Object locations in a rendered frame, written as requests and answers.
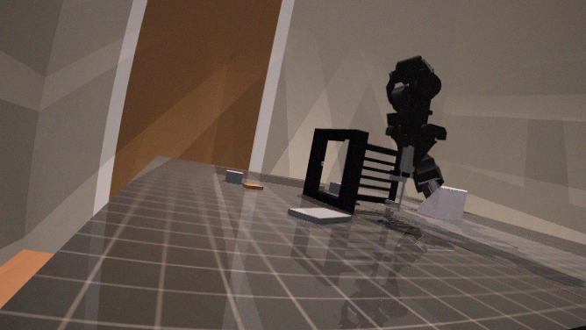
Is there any orange flat bar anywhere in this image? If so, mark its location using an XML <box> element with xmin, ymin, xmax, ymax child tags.
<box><xmin>242</xmin><ymin>183</ymin><xmax>263</xmax><ymax>190</ymax></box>

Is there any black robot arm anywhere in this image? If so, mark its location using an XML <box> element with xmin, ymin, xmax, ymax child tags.
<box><xmin>386</xmin><ymin>55</ymin><xmax>444</xmax><ymax>199</ymax></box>

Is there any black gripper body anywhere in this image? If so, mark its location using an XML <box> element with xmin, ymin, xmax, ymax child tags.
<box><xmin>385</xmin><ymin>103</ymin><xmax>447</xmax><ymax>140</ymax></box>

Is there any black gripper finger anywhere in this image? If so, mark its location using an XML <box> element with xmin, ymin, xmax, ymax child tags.
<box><xmin>390</xmin><ymin>136</ymin><xmax>413</xmax><ymax>163</ymax></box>
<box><xmin>411</xmin><ymin>136</ymin><xmax>437</xmax><ymax>168</ymax></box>

